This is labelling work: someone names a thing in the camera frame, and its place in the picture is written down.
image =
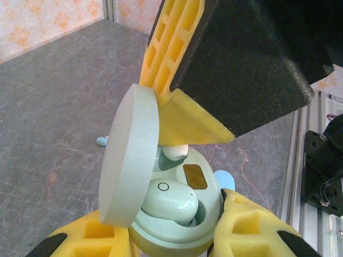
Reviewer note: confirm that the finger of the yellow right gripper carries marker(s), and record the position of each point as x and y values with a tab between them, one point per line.
235	67
158	53

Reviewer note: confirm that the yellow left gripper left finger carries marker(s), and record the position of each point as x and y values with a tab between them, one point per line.
80	241

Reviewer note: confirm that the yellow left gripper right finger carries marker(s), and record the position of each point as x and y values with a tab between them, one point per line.
254	235

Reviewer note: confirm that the mint green earbud charging case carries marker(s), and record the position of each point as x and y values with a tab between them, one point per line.
126	160

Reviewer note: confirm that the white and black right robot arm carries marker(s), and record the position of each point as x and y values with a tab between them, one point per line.
335	150

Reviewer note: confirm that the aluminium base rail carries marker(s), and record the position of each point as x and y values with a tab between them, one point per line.
294	187

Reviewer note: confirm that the aluminium frame post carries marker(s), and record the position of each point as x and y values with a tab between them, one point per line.
110	10

